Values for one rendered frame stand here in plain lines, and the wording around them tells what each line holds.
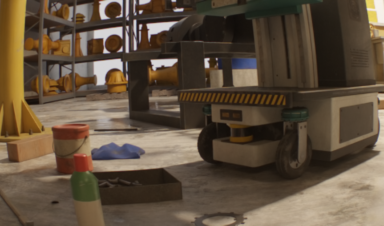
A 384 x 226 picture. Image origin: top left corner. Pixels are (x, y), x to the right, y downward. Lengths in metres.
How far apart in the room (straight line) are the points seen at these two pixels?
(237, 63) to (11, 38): 3.30
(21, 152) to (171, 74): 6.98
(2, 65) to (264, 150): 2.21
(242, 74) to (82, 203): 4.57
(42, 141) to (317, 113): 1.44
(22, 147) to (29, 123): 1.06
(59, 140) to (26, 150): 0.43
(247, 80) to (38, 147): 3.61
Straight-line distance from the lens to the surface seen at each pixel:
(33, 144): 2.14
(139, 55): 3.97
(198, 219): 1.10
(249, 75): 5.29
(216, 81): 5.27
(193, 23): 4.92
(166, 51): 3.05
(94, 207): 0.84
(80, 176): 0.83
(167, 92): 8.49
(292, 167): 1.44
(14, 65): 3.10
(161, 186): 1.28
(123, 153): 2.07
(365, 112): 1.71
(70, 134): 1.70
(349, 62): 1.73
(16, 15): 3.16
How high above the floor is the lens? 0.38
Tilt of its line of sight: 4 degrees down
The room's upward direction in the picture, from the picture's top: 3 degrees counter-clockwise
